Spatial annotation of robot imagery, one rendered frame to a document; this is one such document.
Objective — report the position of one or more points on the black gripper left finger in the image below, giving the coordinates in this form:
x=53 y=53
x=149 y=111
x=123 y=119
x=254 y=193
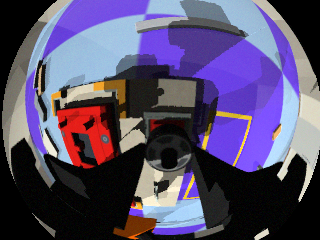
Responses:
x=109 y=187

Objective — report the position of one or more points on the yellow rectangular outline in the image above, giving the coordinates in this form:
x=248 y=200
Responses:
x=222 y=114

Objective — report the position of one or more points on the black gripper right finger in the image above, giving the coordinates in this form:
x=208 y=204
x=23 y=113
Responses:
x=224 y=188

